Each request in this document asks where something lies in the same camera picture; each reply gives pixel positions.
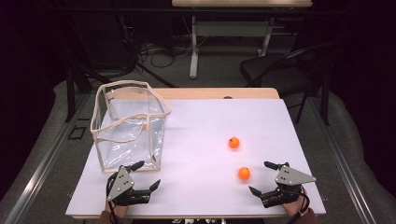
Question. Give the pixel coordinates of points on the orange ball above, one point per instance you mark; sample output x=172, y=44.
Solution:
x=244, y=173
x=233, y=142

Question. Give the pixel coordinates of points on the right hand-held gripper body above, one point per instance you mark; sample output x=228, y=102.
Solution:
x=291, y=178

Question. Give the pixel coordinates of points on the person's left hand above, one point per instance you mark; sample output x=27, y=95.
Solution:
x=120, y=210

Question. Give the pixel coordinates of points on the white table cover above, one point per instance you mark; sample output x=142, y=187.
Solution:
x=199, y=149

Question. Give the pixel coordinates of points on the transparent bag with beige trim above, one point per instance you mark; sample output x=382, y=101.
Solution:
x=130, y=137

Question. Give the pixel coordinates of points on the person's right hand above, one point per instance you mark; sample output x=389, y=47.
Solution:
x=294, y=207

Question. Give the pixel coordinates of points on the metal floor rail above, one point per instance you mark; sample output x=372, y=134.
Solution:
x=342, y=161
x=40, y=168

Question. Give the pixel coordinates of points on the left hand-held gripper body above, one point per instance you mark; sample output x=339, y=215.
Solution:
x=120, y=186

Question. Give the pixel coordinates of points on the black folding chair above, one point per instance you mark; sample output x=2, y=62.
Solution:
x=277, y=74

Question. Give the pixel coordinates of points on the white-legged desk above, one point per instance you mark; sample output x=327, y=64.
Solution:
x=194, y=56

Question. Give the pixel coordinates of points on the black metal stand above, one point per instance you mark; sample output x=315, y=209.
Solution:
x=71, y=93

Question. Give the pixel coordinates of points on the black floor socket frame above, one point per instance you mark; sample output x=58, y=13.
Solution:
x=70, y=135

